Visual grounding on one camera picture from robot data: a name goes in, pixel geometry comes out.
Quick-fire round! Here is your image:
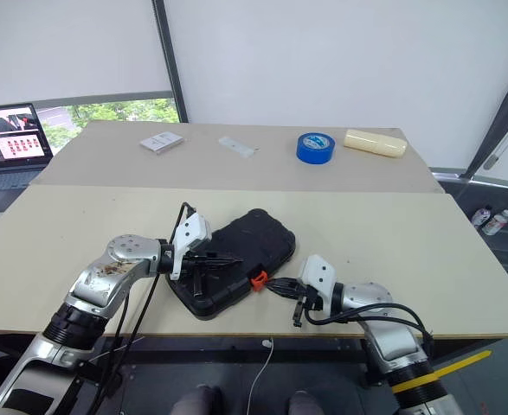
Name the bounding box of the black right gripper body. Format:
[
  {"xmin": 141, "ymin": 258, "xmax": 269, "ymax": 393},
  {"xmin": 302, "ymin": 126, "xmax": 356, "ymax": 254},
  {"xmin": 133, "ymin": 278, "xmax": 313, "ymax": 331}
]
[{"xmin": 293, "ymin": 280, "xmax": 324, "ymax": 315}]

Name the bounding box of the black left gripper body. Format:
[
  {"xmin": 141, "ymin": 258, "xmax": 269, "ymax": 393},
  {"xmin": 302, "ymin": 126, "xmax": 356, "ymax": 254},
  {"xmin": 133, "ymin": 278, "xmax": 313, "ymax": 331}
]
[{"xmin": 179, "ymin": 246, "xmax": 209, "ymax": 278}]

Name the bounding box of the black plastic tool case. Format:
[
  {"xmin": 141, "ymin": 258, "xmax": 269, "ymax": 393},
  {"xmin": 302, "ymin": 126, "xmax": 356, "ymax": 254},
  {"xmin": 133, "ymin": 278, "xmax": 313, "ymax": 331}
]
[{"xmin": 165, "ymin": 207, "xmax": 299, "ymax": 322}]

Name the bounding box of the dark rounded shape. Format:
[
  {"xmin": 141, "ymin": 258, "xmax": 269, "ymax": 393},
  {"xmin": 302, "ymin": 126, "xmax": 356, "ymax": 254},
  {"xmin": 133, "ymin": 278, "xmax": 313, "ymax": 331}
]
[
  {"xmin": 286, "ymin": 389, "xmax": 325, "ymax": 415},
  {"xmin": 170, "ymin": 385, "xmax": 223, "ymax": 415}
]

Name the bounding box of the white card box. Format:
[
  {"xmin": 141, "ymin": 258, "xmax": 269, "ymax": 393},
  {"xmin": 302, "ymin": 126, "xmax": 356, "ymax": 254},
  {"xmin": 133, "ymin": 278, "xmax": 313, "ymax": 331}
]
[{"xmin": 139, "ymin": 131, "xmax": 186, "ymax": 156}]

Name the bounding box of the blue tape roll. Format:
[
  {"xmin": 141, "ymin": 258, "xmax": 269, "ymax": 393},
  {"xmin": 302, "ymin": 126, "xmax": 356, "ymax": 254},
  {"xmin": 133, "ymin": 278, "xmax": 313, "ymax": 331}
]
[{"xmin": 296, "ymin": 132, "xmax": 338, "ymax": 166}]

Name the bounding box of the cream foam roll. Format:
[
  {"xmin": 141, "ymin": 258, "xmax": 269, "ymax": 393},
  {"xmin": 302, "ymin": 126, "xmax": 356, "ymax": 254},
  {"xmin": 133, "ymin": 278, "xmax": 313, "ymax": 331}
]
[{"xmin": 343, "ymin": 128, "xmax": 408, "ymax": 160}]

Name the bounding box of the dark capped plastic bottle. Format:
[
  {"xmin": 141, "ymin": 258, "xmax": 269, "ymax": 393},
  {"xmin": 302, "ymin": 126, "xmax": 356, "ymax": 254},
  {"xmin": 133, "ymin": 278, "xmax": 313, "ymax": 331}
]
[{"xmin": 470, "ymin": 205, "xmax": 494, "ymax": 230}]

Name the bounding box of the white capped plastic bottle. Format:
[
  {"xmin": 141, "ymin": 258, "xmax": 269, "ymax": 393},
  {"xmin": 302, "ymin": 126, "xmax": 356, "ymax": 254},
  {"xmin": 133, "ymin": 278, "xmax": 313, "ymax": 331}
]
[{"xmin": 481, "ymin": 208, "xmax": 508, "ymax": 237}]

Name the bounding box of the open laptop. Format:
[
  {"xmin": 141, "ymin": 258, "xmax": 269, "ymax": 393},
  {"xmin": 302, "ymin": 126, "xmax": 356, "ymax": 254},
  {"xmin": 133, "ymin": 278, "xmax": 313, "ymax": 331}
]
[{"xmin": 0, "ymin": 103, "xmax": 55, "ymax": 214}]

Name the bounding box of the dark diagonal stand leg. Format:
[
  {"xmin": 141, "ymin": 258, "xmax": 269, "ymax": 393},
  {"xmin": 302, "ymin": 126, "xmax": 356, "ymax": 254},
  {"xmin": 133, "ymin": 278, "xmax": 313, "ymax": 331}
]
[{"xmin": 462, "ymin": 54, "xmax": 508, "ymax": 181}]

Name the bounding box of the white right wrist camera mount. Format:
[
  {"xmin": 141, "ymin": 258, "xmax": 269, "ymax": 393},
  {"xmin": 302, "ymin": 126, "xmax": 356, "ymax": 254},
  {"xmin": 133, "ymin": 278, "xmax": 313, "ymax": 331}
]
[{"xmin": 298, "ymin": 254, "xmax": 338, "ymax": 317}]

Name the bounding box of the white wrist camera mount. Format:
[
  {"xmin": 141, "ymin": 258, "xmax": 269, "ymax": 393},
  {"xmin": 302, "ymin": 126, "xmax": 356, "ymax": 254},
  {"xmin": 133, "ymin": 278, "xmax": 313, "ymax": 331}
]
[
  {"xmin": 169, "ymin": 211, "xmax": 214, "ymax": 280},
  {"xmin": 298, "ymin": 254, "xmax": 338, "ymax": 317}
]

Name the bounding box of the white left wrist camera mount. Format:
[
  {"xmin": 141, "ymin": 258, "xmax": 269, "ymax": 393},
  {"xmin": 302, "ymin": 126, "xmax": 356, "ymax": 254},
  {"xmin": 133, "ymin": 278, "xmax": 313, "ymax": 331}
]
[{"xmin": 169, "ymin": 211, "xmax": 214, "ymax": 280}]

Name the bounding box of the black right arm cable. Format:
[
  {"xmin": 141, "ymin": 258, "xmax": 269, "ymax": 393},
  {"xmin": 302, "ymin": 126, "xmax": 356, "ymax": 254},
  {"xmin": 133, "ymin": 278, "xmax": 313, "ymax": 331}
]
[{"xmin": 304, "ymin": 301, "xmax": 435, "ymax": 348}]

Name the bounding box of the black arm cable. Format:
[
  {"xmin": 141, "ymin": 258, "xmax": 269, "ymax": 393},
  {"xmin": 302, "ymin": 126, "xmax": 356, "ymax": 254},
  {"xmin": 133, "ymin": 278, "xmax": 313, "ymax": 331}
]
[
  {"xmin": 89, "ymin": 201, "xmax": 196, "ymax": 415},
  {"xmin": 304, "ymin": 301, "xmax": 435, "ymax": 348}
]

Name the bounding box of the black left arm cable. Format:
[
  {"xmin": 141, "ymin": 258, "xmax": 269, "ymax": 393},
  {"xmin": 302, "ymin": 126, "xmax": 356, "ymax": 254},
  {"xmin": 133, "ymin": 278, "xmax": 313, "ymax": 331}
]
[{"xmin": 89, "ymin": 201, "xmax": 196, "ymax": 415}]

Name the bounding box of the black table frame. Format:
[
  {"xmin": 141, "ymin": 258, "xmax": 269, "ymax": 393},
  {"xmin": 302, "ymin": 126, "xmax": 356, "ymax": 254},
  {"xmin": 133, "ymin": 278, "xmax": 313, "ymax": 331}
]
[{"xmin": 0, "ymin": 329, "xmax": 508, "ymax": 367}]

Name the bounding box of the thin white cable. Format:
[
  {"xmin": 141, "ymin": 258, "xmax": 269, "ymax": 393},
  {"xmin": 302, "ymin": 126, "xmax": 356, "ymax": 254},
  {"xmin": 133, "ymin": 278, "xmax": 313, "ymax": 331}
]
[{"xmin": 247, "ymin": 338, "xmax": 277, "ymax": 415}]

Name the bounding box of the black window frame post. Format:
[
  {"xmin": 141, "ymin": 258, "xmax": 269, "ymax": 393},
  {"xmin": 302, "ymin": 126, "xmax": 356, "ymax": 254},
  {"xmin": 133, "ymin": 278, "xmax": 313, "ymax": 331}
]
[{"xmin": 151, "ymin": 0, "xmax": 190, "ymax": 124}]

